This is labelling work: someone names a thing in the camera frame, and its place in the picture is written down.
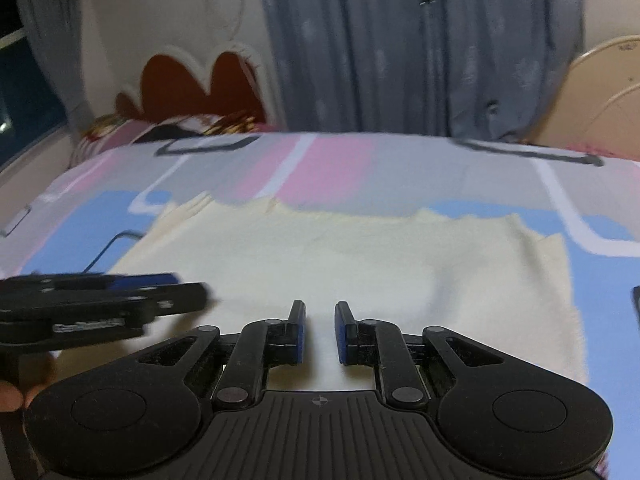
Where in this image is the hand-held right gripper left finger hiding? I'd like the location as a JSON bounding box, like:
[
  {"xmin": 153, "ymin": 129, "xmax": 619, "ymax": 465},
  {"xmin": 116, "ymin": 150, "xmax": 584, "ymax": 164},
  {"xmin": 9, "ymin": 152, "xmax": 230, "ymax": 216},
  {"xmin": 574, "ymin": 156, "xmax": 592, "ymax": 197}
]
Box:
[{"xmin": 132, "ymin": 300, "xmax": 307, "ymax": 407}]

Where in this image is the dark window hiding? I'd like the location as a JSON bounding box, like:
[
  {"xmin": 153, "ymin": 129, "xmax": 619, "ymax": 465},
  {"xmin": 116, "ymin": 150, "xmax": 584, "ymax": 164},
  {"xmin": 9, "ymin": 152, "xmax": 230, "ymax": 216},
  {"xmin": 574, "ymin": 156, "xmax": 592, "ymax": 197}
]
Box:
[{"xmin": 0, "ymin": 35, "xmax": 70, "ymax": 173}]

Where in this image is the blue grey curtain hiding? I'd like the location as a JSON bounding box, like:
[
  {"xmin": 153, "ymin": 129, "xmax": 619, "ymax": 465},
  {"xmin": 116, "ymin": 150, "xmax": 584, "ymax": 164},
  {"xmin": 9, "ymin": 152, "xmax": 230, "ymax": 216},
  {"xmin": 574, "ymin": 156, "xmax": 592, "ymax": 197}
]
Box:
[{"xmin": 252, "ymin": 0, "xmax": 587, "ymax": 142}]

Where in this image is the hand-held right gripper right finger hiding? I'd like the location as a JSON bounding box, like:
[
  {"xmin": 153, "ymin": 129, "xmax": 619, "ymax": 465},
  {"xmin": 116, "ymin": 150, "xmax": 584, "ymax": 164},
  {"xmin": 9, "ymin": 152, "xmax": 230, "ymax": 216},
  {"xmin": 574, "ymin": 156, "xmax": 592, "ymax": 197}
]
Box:
[{"xmin": 334, "ymin": 301, "xmax": 507, "ymax": 407}]

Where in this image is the striped pink pillow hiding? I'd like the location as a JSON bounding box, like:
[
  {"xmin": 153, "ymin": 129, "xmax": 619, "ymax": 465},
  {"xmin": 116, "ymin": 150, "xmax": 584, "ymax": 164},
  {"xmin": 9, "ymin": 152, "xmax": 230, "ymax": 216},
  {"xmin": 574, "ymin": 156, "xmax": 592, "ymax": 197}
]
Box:
[{"xmin": 69, "ymin": 122, "xmax": 151, "ymax": 167}]

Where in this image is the person's left hand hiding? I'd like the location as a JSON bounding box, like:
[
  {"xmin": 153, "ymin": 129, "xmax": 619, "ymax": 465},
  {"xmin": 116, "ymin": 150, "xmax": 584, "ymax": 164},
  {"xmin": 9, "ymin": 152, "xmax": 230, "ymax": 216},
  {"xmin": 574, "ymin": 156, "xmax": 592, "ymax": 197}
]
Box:
[{"xmin": 0, "ymin": 352, "xmax": 57, "ymax": 413}]

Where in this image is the red heart-shaped headboard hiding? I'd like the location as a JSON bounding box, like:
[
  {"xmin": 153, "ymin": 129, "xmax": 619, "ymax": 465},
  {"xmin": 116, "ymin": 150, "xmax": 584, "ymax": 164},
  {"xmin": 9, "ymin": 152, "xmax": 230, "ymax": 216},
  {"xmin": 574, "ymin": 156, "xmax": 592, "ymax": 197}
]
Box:
[{"xmin": 114, "ymin": 42, "xmax": 273, "ymax": 125}]

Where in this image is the cream knit sweater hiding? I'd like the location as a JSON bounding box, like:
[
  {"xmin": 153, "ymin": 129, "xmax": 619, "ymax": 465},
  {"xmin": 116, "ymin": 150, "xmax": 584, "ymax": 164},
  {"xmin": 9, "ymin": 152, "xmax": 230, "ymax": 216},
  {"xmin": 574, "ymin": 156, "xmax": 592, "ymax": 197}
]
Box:
[{"xmin": 107, "ymin": 192, "xmax": 590, "ymax": 395}]

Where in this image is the pink grey patterned bed sheet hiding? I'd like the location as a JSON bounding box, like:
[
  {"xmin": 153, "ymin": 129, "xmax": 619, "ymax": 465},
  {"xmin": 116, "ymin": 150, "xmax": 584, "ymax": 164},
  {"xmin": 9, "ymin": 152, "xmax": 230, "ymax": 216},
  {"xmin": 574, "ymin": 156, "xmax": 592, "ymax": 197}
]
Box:
[{"xmin": 0, "ymin": 130, "xmax": 640, "ymax": 480}]

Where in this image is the grey side curtain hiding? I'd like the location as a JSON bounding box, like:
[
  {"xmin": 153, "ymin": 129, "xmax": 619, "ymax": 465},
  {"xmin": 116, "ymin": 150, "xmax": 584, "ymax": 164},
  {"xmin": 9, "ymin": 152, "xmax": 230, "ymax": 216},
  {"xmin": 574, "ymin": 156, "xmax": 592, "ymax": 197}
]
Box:
[{"xmin": 14, "ymin": 0, "xmax": 96, "ymax": 133}]

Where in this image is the white wall cable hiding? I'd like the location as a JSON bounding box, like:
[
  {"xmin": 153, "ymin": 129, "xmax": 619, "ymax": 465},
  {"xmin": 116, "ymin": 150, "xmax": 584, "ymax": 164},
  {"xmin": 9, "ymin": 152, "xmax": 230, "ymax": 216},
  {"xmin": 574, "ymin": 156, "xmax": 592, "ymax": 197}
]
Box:
[{"xmin": 200, "ymin": 0, "xmax": 252, "ymax": 53}]

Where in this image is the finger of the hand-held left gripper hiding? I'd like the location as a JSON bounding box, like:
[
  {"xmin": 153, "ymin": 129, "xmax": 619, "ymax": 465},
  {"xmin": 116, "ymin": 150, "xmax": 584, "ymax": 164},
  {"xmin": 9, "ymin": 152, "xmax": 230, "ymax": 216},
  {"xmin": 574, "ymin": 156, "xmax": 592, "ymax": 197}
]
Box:
[
  {"xmin": 0, "ymin": 272, "xmax": 182, "ymax": 295},
  {"xmin": 42, "ymin": 282, "xmax": 212, "ymax": 326}
]

